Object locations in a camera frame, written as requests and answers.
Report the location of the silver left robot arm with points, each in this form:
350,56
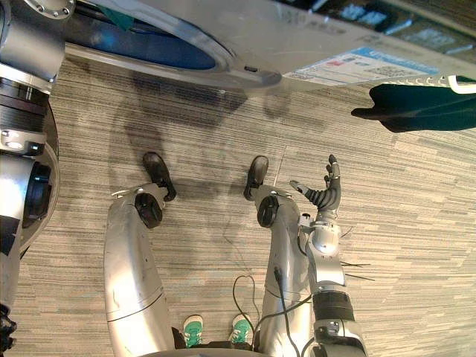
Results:
26,56

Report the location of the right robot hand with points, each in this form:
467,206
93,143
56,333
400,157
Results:
330,195

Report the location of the silver robot leg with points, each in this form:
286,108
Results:
282,253
126,260

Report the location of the teal cloth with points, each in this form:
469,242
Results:
119,15

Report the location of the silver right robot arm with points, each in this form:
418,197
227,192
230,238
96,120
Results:
327,267

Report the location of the green white shoe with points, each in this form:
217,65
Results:
240,329
193,329

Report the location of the white blue label sticker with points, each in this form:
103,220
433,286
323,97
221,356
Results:
360,66

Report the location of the silver left robot leg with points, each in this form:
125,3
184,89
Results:
126,260

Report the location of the round washing machine door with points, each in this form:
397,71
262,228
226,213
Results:
175,48

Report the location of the silver washing machine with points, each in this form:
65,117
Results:
282,33

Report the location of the dark green garment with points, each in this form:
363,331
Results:
420,109

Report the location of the silver right robot leg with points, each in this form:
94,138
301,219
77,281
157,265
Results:
282,253

